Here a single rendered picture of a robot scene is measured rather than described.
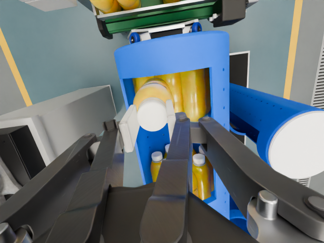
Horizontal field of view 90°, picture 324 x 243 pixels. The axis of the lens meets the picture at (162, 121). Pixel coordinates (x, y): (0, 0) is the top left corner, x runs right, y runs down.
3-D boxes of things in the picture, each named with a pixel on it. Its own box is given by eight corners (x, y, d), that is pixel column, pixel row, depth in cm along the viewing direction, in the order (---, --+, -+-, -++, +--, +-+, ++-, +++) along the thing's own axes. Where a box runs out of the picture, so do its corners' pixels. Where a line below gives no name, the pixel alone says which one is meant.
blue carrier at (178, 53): (161, 233, 85) (164, 311, 58) (124, 54, 55) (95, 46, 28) (215, 225, 85) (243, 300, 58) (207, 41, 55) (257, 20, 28)
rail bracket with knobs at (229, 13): (206, 29, 58) (216, 22, 48) (205, 6, 55) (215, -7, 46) (234, 25, 57) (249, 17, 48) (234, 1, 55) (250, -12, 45)
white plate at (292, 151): (305, 97, 53) (302, 97, 54) (254, 163, 61) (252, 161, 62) (365, 131, 57) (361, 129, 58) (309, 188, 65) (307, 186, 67)
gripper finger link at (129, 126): (133, 152, 15) (125, 153, 15) (140, 125, 22) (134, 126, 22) (126, 122, 14) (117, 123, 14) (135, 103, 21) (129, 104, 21)
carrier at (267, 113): (216, 75, 136) (199, 105, 144) (302, 95, 54) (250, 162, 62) (244, 90, 140) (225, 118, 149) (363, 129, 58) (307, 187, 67)
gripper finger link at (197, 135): (177, 131, 13) (215, 126, 13) (173, 112, 17) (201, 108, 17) (179, 147, 13) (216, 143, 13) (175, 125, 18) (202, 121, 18)
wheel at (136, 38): (136, 46, 51) (141, 46, 53) (133, 30, 50) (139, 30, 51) (129, 48, 55) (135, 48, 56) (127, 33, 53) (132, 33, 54)
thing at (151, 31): (151, 44, 57) (149, 39, 45) (150, 36, 56) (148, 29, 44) (180, 39, 56) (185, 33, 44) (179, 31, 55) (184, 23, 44)
